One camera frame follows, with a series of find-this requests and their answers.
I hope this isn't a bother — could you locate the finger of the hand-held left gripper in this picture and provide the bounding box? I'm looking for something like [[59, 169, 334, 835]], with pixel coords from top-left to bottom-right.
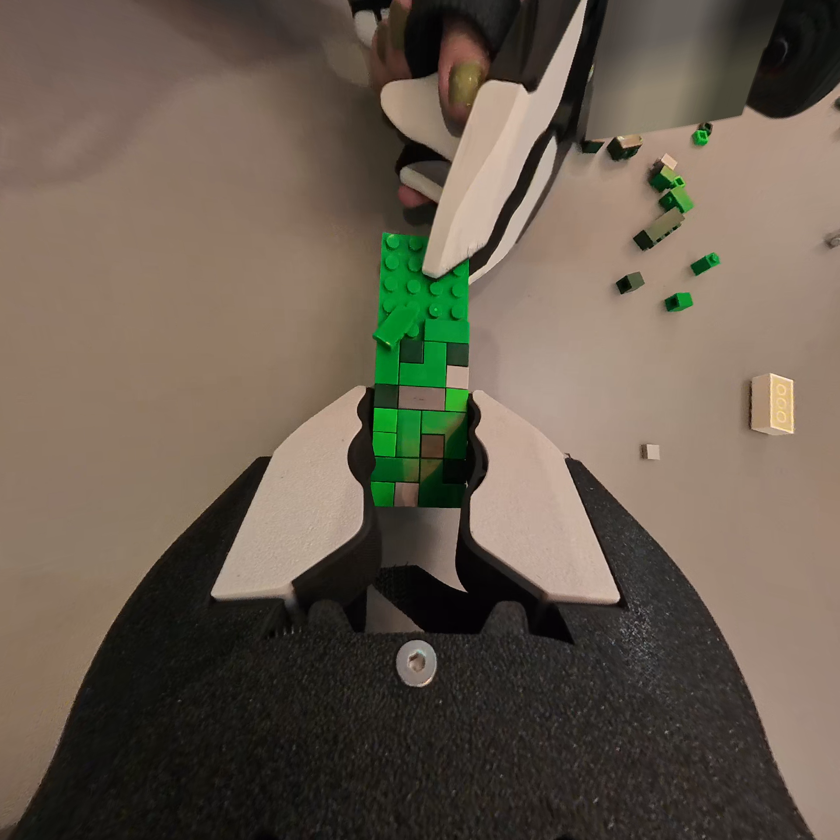
[[422, 80, 560, 277], [467, 0, 590, 285]]

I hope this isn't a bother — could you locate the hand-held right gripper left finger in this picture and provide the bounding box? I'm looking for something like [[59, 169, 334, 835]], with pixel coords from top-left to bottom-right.
[[211, 385, 380, 601]]

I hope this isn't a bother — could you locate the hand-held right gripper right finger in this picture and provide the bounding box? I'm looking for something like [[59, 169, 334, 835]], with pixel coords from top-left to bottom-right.
[[459, 390, 621, 605]]

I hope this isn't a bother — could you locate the long green tiled brick plate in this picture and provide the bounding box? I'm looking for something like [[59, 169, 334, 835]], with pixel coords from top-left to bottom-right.
[[369, 231, 472, 510]]

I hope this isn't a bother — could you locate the single small green tile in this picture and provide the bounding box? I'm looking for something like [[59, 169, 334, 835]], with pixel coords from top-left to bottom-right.
[[372, 304, 421, 349]]

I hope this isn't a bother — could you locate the grey desk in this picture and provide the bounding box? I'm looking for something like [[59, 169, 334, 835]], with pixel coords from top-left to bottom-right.
[[0, 0, 840, 756]]

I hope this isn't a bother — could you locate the person's left hand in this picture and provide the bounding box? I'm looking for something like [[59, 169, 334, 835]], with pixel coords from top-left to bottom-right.
[[367, 0, 519, 137]]

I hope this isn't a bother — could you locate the scattered loose green bricks group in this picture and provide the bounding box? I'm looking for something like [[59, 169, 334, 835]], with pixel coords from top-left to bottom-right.
[[581, 121, 721, 313]]

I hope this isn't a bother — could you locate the cream rectangular brick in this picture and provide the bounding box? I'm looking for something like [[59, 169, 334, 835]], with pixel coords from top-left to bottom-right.
[[750, 373, 795, 435]]

